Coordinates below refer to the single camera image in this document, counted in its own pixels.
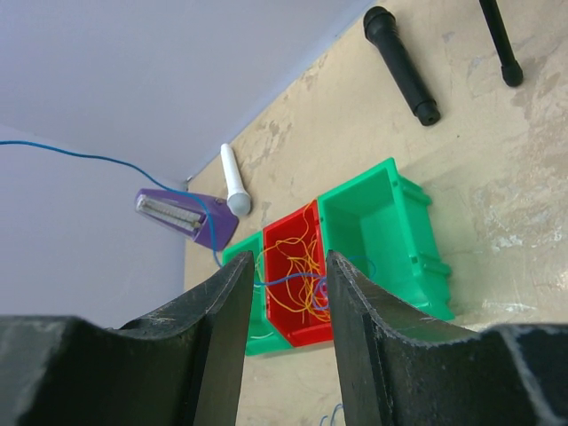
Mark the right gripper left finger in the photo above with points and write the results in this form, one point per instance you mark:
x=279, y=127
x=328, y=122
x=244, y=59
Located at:
x=180, y=364

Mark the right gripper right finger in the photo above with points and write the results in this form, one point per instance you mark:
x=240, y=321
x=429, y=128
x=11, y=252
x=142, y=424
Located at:
x=400, y=366

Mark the green bin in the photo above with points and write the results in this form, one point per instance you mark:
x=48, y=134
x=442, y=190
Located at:
x=380, y=221
x=263, y=337

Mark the red bin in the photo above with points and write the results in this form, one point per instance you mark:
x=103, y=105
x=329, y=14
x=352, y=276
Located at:
x=294, y=270

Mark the purple metronome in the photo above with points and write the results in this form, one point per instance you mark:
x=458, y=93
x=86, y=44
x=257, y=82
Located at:
x=204, y=219

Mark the white microphone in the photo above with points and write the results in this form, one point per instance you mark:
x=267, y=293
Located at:
x=238, y=199

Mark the black music stand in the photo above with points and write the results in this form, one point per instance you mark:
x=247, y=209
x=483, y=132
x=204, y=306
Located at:
x=512, y=73

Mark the black microphone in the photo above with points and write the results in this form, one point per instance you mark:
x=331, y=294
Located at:
x=381, y=31

